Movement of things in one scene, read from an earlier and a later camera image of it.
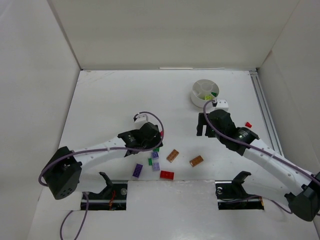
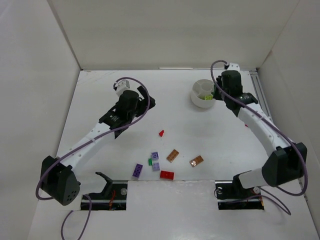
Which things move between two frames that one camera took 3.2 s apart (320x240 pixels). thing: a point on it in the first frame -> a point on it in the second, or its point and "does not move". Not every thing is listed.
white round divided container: x=203 y=91 does not move
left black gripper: x=155 y=139 -> x=146 y=99
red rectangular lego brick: x=167 y=175 does not move
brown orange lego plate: x=196 y=161 does not move
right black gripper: x=204 y=122 -> x=219 y=88
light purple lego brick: x=155 y=155 does not move
